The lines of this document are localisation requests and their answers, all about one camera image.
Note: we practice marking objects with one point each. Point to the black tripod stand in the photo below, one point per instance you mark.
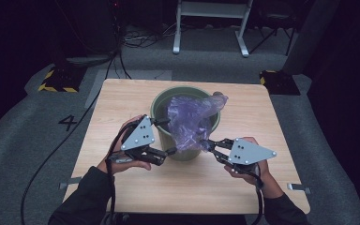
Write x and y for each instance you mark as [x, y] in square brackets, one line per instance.
[273, 31]

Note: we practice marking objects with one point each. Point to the grey column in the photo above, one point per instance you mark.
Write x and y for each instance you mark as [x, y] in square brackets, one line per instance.
[309, 37]

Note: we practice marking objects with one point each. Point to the green plastic bin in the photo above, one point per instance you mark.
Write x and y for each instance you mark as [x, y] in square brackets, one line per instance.
[168, 142]

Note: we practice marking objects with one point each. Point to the white metal stand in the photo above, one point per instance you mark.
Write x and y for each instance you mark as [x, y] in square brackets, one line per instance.
[211, 9]

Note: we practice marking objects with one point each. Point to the grey floor plate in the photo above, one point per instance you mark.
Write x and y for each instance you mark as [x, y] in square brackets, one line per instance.
[131, 74]

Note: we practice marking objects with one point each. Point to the person's left hand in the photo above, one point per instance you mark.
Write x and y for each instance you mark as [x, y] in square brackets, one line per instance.
[123, 165]

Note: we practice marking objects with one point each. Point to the black yellow striped base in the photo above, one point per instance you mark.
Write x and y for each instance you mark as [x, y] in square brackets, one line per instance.
[61, 79]
[279, 82]

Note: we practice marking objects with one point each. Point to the grey metal table bracket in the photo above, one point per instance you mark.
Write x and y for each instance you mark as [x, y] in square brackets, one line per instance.
[70, 182]
[299, 187]

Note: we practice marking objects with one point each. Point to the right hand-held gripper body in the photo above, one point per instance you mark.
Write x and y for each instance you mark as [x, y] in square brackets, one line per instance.
[248, 153]

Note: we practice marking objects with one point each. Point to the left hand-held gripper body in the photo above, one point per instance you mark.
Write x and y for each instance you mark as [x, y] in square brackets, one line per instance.
[139, 136]

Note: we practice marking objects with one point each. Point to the purple plastic bag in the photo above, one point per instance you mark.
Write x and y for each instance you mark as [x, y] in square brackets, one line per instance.
[190, 122]

